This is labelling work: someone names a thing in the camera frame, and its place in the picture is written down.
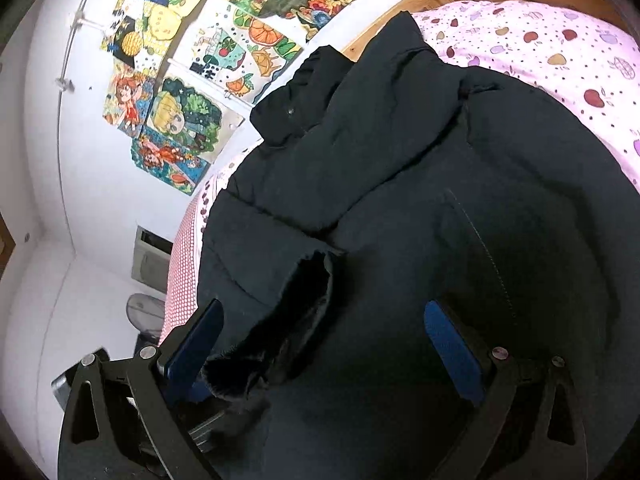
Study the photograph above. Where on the pink apple print blanket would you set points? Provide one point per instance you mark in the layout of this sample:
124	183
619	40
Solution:
550	45

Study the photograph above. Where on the grey standing fan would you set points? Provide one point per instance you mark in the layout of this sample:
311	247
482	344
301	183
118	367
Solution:
145	310

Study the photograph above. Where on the grey wall panel door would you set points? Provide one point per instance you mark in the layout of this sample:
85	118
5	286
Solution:
150	260

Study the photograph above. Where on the red checked pillow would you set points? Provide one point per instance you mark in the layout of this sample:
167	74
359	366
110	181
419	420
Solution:
177	270

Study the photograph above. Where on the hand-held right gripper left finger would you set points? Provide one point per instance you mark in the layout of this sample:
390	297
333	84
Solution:
194	347

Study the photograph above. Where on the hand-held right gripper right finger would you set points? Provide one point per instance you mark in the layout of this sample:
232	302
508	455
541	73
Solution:
456	350

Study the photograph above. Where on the black padded jacket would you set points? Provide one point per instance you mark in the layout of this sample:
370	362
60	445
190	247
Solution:
400	185

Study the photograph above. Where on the group of colourful wall drawings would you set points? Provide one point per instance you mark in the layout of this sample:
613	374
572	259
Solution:
200	110

